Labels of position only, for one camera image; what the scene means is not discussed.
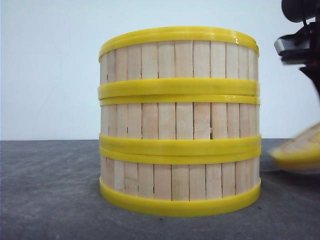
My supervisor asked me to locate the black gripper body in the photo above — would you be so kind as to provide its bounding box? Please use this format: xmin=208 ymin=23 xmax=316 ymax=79
xmin=274 ymin=0 xmax=320 ymax=92

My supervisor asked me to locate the woven bamboo steamer lid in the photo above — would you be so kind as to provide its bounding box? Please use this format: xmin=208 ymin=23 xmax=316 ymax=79
xmin=269 ymin=123 xmax=320 ymax=170

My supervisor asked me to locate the bamboo steamer drawer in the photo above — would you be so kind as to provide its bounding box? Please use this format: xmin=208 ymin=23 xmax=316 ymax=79
xmin=99 ymin=147 xmax=262 ymax=218

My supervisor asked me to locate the white plate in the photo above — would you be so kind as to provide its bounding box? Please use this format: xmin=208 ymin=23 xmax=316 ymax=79
xmin=282 ymin=168 xmax=320 ymax=175

